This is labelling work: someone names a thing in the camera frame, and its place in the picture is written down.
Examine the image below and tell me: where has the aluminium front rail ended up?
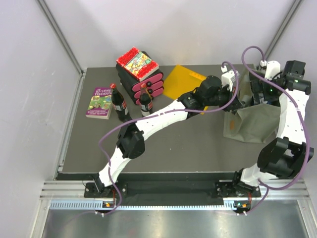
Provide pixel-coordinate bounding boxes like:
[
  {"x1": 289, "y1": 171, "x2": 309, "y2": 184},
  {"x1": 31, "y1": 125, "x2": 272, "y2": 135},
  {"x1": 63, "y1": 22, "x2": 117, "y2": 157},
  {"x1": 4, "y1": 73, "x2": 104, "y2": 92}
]
[{"x1": 39, "y1": 180, "x2": 87, "y2": 200}]

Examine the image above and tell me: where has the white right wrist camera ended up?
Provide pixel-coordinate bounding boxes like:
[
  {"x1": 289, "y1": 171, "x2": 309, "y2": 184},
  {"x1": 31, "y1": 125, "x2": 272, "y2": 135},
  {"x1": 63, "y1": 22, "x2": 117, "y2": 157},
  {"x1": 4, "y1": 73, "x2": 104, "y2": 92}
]
[{"x1": 258, "y1": 60, "x2": 281, "y2": 80}]

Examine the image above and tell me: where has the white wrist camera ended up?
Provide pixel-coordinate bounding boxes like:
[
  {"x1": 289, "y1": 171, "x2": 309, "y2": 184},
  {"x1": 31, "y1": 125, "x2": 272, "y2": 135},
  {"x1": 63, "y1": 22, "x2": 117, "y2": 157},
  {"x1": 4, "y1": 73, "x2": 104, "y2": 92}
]
[
  {"x1": 221, "y1": 70, "x2": 240, "y2": 92},
  {"x1": 258, "y1": 60, "x2": 281, "y2": 80}
]

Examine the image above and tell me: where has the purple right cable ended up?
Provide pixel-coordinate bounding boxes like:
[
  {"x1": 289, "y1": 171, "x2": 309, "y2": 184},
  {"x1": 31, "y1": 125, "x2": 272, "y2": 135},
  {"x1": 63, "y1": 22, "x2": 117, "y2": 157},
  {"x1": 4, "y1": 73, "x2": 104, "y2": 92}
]
[{"x1": 241, "y1": 45, "x2": 312, "y2": 214}]

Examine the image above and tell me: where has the purple treehouse book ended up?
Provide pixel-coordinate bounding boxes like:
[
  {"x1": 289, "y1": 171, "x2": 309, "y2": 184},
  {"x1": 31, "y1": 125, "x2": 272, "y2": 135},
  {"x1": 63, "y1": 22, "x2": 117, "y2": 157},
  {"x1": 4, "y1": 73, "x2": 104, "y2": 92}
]
[{"x1": 86, "y1": 87, "x2": 112, "y2": 119}]

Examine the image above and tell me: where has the green canvas bag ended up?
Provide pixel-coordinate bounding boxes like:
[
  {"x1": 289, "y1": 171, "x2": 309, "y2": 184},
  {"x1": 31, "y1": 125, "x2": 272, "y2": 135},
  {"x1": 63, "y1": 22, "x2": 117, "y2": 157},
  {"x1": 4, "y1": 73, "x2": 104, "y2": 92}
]
[{"x1": 223, "y1": 70, "x2": 280, "y2": 143}]

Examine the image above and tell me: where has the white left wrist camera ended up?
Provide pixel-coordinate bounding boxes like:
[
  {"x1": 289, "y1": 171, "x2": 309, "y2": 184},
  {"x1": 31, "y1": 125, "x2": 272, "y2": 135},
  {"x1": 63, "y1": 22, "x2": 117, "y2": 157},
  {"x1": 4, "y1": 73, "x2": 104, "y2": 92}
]
[{"x1": 221, "y1": 70, "x2": 240, "y2": 92}]

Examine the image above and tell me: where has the aluminium frame post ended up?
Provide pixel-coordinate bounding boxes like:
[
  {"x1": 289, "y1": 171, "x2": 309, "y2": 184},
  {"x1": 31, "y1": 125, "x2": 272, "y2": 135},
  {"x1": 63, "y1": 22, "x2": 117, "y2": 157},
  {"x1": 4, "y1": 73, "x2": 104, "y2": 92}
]
[
  {"x1": 35, "y1": 0, "x2": 84, "y2": 76},
  {"x1": 258, "y1": 0, "x2": 304, "y2": 59}
]

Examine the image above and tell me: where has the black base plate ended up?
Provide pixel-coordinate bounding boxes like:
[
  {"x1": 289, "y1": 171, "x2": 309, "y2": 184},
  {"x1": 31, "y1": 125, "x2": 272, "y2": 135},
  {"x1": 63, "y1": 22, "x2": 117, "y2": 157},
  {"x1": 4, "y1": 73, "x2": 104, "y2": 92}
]
[{"x1": 84, "y1": 172, "x2": 261, "y2": 206}]

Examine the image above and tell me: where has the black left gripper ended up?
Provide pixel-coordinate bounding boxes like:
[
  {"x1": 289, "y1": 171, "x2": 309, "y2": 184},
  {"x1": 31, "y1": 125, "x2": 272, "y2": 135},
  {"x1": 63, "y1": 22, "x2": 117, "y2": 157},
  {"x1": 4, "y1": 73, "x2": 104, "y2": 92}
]
[{"x1": 204, "y1": 84, "x2": 242, "y2": 112}]

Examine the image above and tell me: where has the slotted cable duct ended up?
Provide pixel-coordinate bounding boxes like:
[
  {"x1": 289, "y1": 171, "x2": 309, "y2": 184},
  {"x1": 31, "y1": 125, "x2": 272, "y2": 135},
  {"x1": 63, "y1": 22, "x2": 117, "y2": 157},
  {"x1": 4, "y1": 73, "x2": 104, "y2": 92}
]
[{"x1": 49, "y1": 199, "x2": 248, "y2": 211}]

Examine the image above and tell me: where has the aluminium frame post right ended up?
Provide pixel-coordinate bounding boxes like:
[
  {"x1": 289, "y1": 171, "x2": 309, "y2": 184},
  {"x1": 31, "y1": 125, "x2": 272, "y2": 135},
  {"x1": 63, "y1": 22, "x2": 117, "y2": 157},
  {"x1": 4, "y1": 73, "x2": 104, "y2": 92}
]
[{"x1": 258, "y1": 0, "x2": 304, "y2": 59}]

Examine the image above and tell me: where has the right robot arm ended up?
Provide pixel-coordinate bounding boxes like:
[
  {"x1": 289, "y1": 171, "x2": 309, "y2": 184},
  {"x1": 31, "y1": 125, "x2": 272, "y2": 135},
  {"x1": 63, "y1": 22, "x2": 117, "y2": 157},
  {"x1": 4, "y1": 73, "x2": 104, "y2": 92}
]
[{"x1": 231, "y1": 60, "x2": 314, "y2": 196}]

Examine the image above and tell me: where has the cola bottle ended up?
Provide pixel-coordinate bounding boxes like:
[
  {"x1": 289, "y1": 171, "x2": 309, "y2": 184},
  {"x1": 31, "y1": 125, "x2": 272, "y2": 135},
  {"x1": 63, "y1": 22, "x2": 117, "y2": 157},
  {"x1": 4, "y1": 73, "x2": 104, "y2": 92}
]
[
  {"x1": 139, "y1": 83, "x2": 153, "y2": 117},
  {"x1": 110, "y1": 83, "x2": 130, "y2": 122}
]

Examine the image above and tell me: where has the aluminium frame post left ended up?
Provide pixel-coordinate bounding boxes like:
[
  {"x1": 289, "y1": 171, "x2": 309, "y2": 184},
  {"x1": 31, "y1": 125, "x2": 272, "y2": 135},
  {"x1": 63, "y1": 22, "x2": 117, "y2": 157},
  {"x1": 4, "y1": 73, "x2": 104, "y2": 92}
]
[{"x1": 35, "y1": 0, "x2": 84, "y2": 76}]

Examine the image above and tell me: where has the yellow plastic folder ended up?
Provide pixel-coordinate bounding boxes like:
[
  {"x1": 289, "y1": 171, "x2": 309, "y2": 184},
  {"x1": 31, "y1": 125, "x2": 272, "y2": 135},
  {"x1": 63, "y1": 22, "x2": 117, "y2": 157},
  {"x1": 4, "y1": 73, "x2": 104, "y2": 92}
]
[{"x1": 163, "y1": 65, "x2": 206, "y2": 100}]

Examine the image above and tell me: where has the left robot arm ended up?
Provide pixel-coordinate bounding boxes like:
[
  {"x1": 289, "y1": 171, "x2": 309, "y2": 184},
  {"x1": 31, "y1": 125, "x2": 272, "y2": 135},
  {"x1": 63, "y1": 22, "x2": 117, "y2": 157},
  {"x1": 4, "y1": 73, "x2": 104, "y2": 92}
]
[{"x1": 95, "y1": 71, "x2": 240, "y2": 197}]

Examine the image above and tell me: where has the red treehouse book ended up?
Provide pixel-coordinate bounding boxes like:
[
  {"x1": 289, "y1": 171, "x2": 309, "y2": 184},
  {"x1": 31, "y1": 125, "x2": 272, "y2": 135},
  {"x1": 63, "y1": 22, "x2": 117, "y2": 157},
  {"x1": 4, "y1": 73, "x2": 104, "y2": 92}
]
[{"x1": 116, "y1": 47, "x2": 159, "y2": 81}]

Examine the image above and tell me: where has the black pink drawer unit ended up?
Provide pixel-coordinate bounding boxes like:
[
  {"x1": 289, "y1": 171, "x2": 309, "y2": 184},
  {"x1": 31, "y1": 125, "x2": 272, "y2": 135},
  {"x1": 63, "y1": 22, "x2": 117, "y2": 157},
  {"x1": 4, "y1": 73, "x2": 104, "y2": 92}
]
[{"x1": 115, "y1": 51, "x2": 164, "y2": 105}]

